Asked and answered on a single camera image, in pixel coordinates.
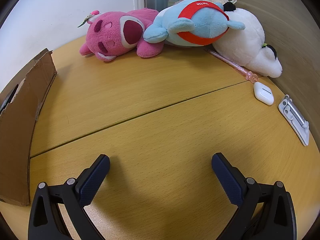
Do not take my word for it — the white earbud case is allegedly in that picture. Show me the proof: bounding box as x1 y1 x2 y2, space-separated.
253 82 274 105

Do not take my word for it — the wooden desk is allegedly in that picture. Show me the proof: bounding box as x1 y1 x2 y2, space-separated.
0 34 320 240

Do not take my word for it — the blue plush toy red band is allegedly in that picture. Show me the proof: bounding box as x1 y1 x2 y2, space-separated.
143 0 246 47

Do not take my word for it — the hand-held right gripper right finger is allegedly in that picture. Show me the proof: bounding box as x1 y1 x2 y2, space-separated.
211 152 297 240

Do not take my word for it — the pink bear plush toy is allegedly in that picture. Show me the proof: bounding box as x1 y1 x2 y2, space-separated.
77 8 165 62

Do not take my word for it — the brown cardboard box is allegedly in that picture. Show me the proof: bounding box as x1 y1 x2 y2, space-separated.
0 48 57 207

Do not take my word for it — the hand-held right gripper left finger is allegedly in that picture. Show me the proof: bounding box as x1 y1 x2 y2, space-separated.
27 154 110 240

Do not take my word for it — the grey folding phone stand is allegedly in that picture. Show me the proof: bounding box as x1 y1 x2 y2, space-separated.
278 94 310 147

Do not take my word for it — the white plush toy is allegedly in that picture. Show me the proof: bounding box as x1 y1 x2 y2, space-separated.
212 2 283 78

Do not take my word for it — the pink transparent pen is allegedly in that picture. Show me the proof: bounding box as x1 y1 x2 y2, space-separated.
206 49 259 83

